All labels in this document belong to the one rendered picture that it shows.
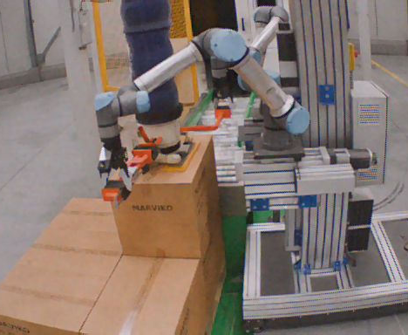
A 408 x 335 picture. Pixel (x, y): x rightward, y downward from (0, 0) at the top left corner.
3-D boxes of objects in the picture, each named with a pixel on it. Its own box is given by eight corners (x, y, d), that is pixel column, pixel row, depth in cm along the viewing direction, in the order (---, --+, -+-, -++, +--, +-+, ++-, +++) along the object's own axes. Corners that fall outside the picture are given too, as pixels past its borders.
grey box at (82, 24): (87, 44, 321) (84, 10, 309) (93, 42, 320) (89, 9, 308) (77, 47, 303) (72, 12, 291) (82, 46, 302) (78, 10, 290)
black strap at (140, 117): (144, 109, 216) (142, 101, 215) (187, 105, 211) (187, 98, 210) (128, 123, 196) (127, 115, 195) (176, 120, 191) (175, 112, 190)
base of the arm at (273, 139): (293, 138, 194) (292, 117, 190) (295, 150, 180) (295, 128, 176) (261, 139, 196) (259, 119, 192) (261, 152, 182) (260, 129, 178)
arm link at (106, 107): (117, 93, 140) (93, 99, 137) (121, 124, 144) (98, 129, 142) (114, 89, 146) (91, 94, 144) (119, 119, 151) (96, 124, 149)
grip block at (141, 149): (139, 155, 191) (136, 143, 189) (159, 154, 189) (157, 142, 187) (132, 163, 184) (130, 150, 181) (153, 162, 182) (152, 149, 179)
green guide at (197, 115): (206, 95, 476) (205, 87, 473) (214, 95, 474) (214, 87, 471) (168, 149, 333) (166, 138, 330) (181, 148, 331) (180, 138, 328)
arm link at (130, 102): (143, 86, 153) (113, 92, 150) (149, 92, 143) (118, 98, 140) (145, 106, 156) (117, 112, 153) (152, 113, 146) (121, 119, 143)
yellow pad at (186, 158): (181, 145, 227) (180, 135, 225) (200, 144, 225) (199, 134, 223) (164, 172, 197) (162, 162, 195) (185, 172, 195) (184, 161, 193)
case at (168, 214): (153, 199, 261) (143, 137, 245) (219, 198, 253) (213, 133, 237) (123, 255, 207) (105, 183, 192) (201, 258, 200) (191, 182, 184)
